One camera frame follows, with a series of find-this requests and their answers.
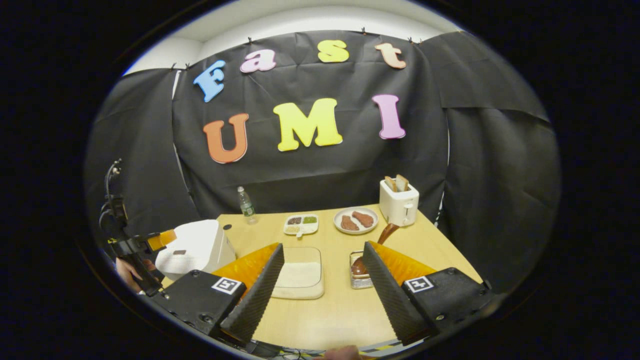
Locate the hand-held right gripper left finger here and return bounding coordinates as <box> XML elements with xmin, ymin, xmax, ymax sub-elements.
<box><xmin>152</xmin><ymin>243</ymin><xmax>286</xmax><ymax>344</ymax></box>

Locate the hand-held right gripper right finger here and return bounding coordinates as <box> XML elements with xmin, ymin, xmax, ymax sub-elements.
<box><xmin>362</xmin><ymin>241</ymin><xmax>493</xmax><ymax>346</ymax></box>

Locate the metal wire chopstick holder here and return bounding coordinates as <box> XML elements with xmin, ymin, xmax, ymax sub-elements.
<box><xmin>349</xmin><ymin>250</ymin><xmax>375</xmax><ymax>290</ymax></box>

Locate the white rice cooker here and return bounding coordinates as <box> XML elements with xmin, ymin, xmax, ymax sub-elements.
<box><xmin>155</xmin><ymin>219</ymin><xmax>237</xmax><ymax>282</ymax></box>

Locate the glass tray of rice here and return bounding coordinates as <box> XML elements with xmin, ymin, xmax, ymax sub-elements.
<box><xmin>271</xmin><ymin>246</ymin><xmax>325</xmax><ymax>300</ymax></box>

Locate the brown wooden spoon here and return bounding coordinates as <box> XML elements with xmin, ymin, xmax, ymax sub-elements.
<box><xmin>351</xmin><ymin>223</ymin><xmax>401</xmax><ymax>277</ymax></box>

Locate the white round plate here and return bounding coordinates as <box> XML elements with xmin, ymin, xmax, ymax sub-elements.
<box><xmin>333</xmin><ymin>207</ymin><xmax>379</xmax><ymax>235</ymax></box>

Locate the divided dish of grains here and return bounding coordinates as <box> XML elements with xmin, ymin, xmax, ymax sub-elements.
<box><xmin>283</xmin><ymin>214</ymin><xmax>320</xmax><ymax>238</ymax></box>

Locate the clear plastic water bottle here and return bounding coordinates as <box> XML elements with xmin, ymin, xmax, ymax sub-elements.
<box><xmin>237</xmin><ymin>186</ymin><xmax>258</xmax><ymax>225</ymax></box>

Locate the white toaster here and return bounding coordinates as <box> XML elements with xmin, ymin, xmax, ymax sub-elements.
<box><xmin>379</xmin><ymin>178</ymin><xmax>420</xmax><ymax>227</ymax></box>

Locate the black backdrop cloth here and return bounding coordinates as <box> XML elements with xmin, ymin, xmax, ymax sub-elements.
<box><xmin>84</xmin><ymin>30</ymin><xmax>562</xmax><ymax>293</ymax></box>

